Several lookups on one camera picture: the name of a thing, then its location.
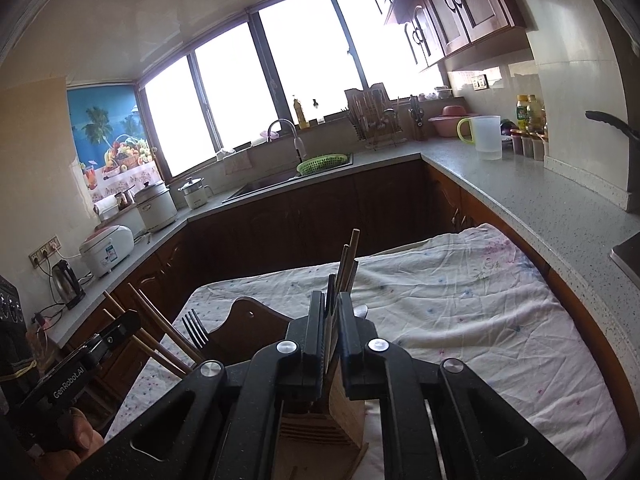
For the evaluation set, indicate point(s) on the dark kitchen sink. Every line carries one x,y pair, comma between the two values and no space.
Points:
260,187

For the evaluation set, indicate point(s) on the white rice cooker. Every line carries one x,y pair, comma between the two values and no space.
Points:
107,252

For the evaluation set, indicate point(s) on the knife block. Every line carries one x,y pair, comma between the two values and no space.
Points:
417,122

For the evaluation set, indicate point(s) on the brown wooden utensil holder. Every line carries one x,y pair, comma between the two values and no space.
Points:
250,325

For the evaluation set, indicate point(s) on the wall socket strip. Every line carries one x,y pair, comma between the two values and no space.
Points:
45,252

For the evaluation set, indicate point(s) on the dark round object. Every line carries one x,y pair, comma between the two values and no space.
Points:
507,127

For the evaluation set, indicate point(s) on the steel electric kettle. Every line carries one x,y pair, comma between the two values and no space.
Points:
67,285

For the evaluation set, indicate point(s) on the wall socket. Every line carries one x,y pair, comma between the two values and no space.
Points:
481,82

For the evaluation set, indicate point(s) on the paper towel roll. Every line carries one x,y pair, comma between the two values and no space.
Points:
106,206

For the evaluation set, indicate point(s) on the white slow cooker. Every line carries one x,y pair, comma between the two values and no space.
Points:
155,207

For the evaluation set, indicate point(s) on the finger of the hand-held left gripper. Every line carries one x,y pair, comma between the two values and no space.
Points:
120,330

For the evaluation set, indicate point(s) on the large kitchen window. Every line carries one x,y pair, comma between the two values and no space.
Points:
225,100

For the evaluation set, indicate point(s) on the hanging dishcloth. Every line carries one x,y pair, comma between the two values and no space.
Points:
237,162

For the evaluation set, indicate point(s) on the dish rack with utensils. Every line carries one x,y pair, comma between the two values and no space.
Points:
372,115

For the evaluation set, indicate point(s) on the beach and fruit wall poster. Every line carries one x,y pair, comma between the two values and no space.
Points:
100,125

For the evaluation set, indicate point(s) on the steel gas stove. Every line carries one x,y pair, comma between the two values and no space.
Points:
627,260

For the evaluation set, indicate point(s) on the brown wooden wall cabinets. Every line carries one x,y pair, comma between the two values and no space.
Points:
470,10

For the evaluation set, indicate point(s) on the white bowl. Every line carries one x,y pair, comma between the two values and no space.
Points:
442,91

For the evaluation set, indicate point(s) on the white printed table cloth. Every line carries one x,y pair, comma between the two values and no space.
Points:
450,300

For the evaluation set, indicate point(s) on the small white electric pot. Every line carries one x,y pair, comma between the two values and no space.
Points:
195,195

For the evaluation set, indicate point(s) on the curved kitchen faucet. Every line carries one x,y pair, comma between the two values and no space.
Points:
300,147

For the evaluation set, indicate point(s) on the spice jar with brown lid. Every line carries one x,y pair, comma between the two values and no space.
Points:
516,142
538,147
527,145

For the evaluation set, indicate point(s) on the person's left hand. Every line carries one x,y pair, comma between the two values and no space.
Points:
82,432

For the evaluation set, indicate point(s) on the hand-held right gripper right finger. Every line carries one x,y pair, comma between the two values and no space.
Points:
344,340

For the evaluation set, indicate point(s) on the yellow detergent bottle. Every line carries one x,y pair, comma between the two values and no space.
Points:
300,115

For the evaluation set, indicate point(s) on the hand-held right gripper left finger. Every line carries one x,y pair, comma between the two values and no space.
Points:
320,340

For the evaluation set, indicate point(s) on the metal fork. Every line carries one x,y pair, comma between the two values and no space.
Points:
195,330

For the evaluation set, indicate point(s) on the pink plastic basin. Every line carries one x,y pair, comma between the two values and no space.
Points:
447,125

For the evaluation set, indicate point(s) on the green plastic basket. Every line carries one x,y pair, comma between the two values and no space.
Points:
320,165

